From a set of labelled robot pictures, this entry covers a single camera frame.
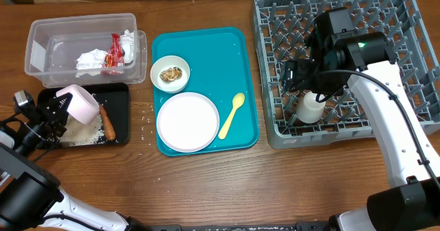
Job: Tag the grey dishwasher rack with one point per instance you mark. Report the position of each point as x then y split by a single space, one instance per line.
280 30

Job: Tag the pile of white rice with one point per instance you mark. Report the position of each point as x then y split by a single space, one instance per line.
78 134

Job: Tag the white paper cup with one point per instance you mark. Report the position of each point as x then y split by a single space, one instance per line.
308 109

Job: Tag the foil wrapper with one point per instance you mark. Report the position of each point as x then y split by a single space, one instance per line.
127 41

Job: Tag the white bowl with food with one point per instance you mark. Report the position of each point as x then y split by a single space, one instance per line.
165 63

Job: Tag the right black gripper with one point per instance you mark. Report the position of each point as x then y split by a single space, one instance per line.
296 80

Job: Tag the white round plate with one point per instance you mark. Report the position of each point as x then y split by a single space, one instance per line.
187 122

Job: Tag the white napkin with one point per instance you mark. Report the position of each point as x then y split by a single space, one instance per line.
90 60

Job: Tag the brown food scrap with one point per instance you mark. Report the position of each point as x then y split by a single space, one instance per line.
171 74

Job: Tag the black plastic tray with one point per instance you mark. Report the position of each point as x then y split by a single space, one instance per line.
115 98

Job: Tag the fried sausage stick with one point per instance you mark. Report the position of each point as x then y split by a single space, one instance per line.
109 131

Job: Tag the pink bowl with rice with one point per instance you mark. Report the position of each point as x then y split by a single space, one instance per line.
83 106

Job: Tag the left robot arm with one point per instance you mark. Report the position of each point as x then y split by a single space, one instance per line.
32 196

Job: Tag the red snack wrapper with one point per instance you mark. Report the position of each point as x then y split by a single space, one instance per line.
114 58

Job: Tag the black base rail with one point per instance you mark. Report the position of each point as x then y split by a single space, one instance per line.
299 226

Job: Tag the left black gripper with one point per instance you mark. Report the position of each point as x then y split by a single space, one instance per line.
47 108

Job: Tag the teal serving tray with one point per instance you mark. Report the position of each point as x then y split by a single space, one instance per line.
219 69

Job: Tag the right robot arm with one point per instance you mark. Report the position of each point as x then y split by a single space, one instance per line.
366 64

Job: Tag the clear plastic bin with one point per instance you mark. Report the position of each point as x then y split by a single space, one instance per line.
54 45

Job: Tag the yellow plastic spoon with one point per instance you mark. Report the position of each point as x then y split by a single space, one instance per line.
237 102

